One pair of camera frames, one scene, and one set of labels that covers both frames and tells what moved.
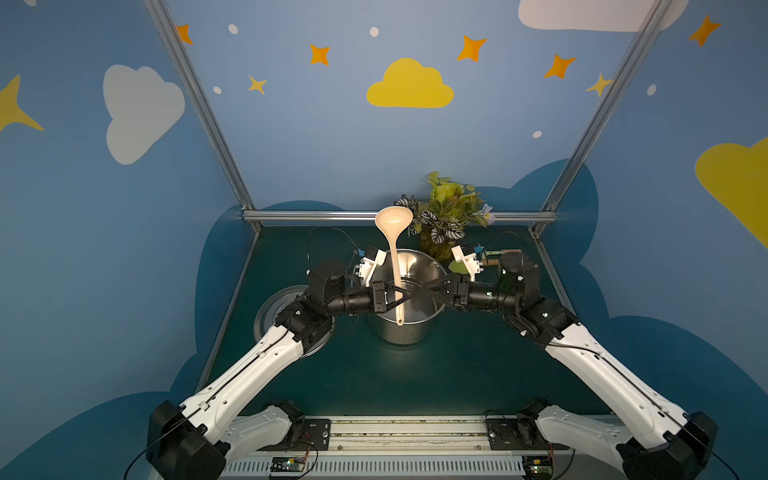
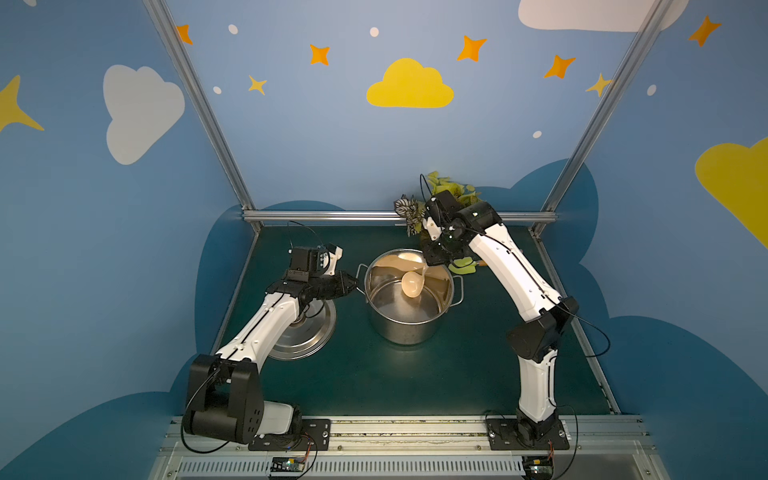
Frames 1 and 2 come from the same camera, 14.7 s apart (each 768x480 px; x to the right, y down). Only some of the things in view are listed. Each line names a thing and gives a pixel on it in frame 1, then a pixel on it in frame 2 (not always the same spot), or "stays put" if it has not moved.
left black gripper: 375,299 -> 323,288
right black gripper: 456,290 -> 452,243
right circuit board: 538,467 stays put
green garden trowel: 459,267 stays put
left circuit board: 287,464 stays put
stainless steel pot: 423,315 stays put
